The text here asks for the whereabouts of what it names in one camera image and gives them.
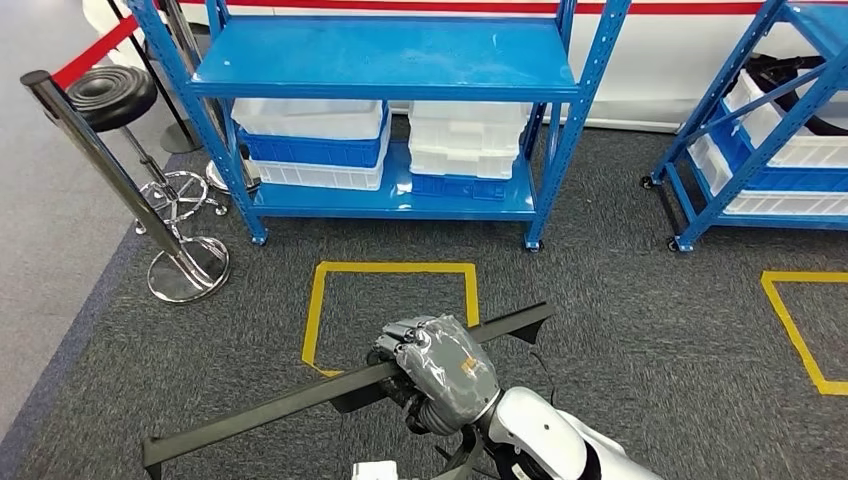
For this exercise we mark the chrome stanchion post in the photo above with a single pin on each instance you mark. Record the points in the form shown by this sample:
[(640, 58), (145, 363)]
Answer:
[(189, 272), (215, 180)]

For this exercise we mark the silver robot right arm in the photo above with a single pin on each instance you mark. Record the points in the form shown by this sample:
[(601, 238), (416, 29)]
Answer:
[(536, 437)]

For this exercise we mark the red barrier belt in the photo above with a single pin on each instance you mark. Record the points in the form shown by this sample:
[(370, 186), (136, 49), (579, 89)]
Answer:
[(93, 53), (464, 6)]

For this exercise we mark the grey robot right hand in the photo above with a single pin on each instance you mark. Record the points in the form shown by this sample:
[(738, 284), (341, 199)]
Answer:
[(450, 371)]

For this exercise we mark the blue plastic bin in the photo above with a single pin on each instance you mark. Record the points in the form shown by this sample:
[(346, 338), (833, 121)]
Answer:
[(457, 187), (795, 179), (311, 152)]

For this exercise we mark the black stanchion post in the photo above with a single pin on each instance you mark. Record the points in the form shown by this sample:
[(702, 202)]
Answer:
[(180, 140)]

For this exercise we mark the white car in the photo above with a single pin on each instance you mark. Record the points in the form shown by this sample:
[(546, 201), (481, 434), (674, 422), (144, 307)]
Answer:
[(649, 66)]

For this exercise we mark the blue metal shelf rack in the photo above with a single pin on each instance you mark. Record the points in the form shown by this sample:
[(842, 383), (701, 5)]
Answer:
[(702, 212), (384, 53)]

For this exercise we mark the black chrome bar stool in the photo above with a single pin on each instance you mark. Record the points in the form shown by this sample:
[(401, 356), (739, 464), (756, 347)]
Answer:
[(112, 96)]

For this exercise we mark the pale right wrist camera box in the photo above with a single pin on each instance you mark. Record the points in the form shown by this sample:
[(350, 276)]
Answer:
[(374, 472)]

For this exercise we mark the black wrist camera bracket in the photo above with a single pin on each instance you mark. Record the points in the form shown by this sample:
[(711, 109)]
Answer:
[(467, 454)]

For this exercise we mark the black plastic plate frame part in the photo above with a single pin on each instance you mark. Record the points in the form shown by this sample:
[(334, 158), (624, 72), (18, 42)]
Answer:
[(265, 412)]

